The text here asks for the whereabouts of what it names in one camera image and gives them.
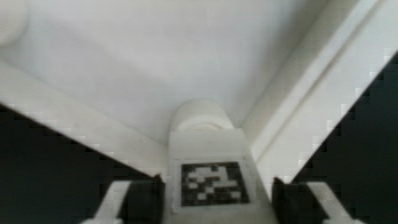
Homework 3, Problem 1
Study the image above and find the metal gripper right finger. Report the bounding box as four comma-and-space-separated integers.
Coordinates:
271, 178, 365, 224

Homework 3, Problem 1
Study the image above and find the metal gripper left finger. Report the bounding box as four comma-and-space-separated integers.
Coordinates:
79, 177, 163, 224

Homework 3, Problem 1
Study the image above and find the white table leg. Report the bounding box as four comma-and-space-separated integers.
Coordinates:
163, 100, 278, 224

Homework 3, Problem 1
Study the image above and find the white square table top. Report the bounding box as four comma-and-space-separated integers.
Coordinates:
0, 0, 398, 179

